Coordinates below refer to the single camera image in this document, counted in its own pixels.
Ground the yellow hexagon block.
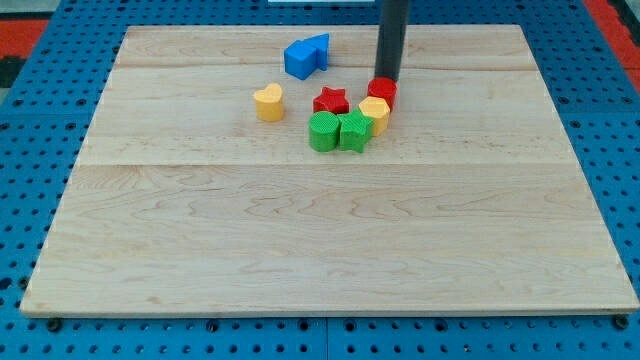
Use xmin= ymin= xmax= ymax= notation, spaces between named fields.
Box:
xmin=358 ymin=96 xmax=391 ymax=137

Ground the blue cube block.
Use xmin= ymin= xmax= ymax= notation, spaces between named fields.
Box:
xmin=284 ymin=40 xmax=316 ymax=80

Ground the green cylinder block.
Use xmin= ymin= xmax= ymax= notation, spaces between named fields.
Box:
xmin=308 ymin=111 xmax=340 ymax=152

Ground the red cylinder block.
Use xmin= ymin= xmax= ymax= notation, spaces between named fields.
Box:
xmin=367 ymin=77 xmax=397 ymax=110

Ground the green star block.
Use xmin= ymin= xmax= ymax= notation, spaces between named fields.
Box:
xmin=338 ymin=109 xmax=374 ymax=153

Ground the yellow heart block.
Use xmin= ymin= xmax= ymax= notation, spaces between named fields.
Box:
xmin=253 ymin=83 xmax=284 ymax=122

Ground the red star block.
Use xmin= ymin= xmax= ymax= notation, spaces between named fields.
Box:
xmin=313 ymin=86 xmax=350 ymax=114

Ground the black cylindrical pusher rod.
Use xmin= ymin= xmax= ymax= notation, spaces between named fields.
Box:
xmin=374 ymin=0 xmax=410 ymax=82

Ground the light wooden board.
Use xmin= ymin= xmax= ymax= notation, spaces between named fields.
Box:
xmin=20 ymin=25 xmax=639 ymax=318

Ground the blue triangle block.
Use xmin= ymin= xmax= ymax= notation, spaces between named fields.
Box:
xmin=303 ymin=33 xmax=330 ymax=71

